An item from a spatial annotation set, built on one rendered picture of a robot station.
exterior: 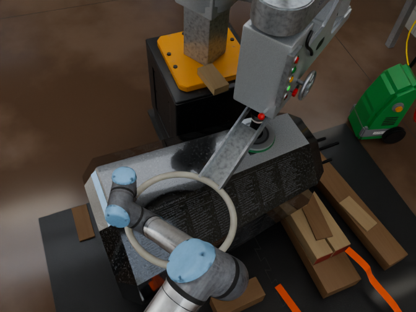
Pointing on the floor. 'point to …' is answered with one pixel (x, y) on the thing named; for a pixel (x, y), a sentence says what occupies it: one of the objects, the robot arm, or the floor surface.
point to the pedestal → (186, 99)
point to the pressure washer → (385, 105)
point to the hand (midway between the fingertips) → (129, 219)
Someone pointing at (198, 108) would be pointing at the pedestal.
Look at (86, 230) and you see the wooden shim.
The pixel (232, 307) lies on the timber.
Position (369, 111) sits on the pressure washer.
